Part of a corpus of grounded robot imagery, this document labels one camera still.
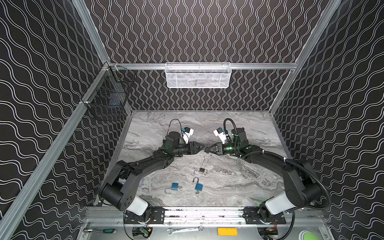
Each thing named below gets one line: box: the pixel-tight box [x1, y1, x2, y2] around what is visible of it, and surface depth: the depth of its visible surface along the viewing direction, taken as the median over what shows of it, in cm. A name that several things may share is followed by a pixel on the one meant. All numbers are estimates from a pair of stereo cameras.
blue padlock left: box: [164, 182, 183, 195], surface depth 85 cm
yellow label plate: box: [217, 228, 238, 236], surface depth 72 cm
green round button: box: [298, 230, 320, 240], surface depth 70 cm
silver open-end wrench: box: [166, 225, 205, 236], surface depth 72 cm
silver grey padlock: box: [193, 167, 208, 176], surface depth 92 cm
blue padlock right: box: [192, 177, 204, 197], surface depth 85 cm
